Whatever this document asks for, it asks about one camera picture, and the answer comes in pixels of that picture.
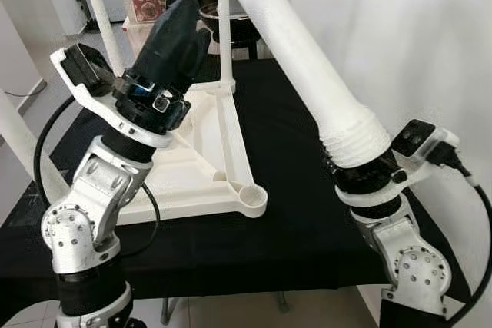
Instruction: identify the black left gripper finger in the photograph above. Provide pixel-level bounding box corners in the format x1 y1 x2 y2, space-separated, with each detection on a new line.
191 27 213 83
132 0 204 94

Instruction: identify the white plastic children table top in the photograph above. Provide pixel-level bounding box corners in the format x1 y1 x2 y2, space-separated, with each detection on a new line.
31 78 268 225

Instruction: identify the beige cloth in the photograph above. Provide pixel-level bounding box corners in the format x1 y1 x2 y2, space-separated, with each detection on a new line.
123 21 224 56

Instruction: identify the black wok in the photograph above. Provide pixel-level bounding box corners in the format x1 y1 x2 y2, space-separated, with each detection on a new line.
198 2 258 45

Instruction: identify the red printed carton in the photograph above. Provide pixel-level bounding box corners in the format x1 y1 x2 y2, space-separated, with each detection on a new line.
127 0 170 23

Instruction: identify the black tablecloth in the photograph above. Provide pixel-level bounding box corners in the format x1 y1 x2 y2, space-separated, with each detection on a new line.
0 55 474 321

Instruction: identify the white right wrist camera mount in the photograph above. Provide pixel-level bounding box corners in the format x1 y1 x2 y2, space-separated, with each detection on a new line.
334 119 462 207

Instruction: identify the long black wall cable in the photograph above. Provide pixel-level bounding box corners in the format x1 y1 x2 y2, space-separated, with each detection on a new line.
4 82 47 100

